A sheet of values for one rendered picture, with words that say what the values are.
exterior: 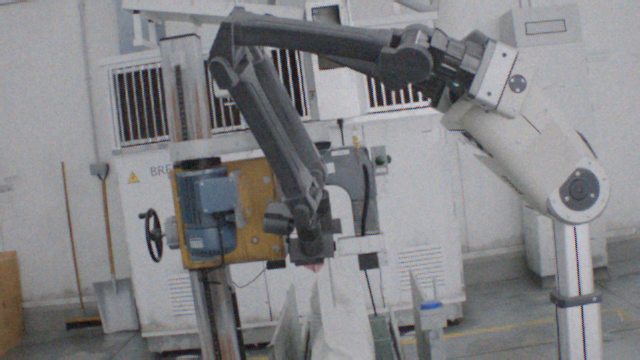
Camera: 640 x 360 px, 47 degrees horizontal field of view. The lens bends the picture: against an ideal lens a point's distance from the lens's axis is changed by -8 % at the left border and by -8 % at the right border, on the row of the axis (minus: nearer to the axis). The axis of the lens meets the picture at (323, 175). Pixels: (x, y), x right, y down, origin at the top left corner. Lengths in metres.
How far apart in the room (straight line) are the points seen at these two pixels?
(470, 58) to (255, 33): 0.41
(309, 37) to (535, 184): 0.57
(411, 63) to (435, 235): 3.80
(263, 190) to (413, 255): 2.87
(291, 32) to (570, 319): 0.91
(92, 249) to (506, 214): 3.51
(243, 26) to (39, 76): 5.49
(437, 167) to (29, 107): 3.60
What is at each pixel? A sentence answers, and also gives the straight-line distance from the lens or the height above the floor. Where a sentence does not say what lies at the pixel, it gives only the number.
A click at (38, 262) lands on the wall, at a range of 7.04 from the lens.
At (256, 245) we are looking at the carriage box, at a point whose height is 1.08.
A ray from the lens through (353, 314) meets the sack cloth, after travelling 2.73.
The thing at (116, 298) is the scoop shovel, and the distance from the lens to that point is 6.58.
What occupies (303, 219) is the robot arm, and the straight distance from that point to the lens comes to 1.74.
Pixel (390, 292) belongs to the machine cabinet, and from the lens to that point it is 5.24.
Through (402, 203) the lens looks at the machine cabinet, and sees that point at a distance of 5.16.
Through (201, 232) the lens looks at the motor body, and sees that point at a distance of 2.25.
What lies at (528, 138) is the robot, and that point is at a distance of 1.63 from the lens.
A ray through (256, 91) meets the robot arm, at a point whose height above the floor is 1.49.
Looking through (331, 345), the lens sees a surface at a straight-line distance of 2.00.
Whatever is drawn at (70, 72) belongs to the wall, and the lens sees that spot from 6.85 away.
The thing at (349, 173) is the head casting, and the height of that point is 1.26.
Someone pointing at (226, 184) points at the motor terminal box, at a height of 1.28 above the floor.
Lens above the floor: 1.39
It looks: 3 degrees down
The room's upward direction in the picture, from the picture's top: 7 degrees counter-clockwise
